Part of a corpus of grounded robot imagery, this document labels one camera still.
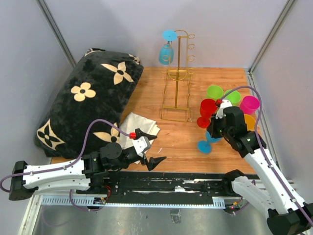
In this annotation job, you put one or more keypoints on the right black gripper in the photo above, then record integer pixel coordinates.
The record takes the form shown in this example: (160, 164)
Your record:
(211, 128)

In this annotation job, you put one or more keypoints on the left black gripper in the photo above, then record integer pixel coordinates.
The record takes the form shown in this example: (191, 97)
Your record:
(153, 161)

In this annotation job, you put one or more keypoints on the blue wine glass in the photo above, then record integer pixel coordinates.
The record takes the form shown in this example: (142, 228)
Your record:
(166, 53)
(204, 146)

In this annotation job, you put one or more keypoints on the red wine glass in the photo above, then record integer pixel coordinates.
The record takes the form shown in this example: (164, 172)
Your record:
(207, 108)

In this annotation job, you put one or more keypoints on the yellow wine glass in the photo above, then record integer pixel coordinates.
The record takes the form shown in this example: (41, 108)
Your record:
(250, 122)

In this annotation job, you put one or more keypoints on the green wine glass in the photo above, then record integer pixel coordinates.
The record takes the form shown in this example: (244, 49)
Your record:
(234, 97)
(214, 92)

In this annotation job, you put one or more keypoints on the magenta wine glass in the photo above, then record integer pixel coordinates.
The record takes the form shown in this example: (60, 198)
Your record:
(249, 104)

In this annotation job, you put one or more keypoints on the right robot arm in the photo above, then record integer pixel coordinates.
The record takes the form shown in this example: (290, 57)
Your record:
(285, 211)

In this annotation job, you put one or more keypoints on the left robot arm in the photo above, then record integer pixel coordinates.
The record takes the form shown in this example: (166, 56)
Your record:
(88, 174)

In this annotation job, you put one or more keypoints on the folded white cloth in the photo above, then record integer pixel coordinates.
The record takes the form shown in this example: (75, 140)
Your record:
(134, 121)

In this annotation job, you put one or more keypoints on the black floral plush pillow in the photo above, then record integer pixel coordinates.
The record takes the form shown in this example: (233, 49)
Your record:
(99, 87)

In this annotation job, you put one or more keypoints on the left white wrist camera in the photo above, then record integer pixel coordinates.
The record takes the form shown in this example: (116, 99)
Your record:
(141, 145)

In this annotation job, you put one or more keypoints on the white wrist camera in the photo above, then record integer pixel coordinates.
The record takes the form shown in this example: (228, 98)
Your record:
(141, 145)
(220, 112)

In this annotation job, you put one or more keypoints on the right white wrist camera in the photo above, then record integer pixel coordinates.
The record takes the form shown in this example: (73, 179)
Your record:
(220, 112)

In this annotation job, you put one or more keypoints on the gold wire glass rack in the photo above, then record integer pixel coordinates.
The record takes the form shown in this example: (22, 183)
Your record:
(177, 79)

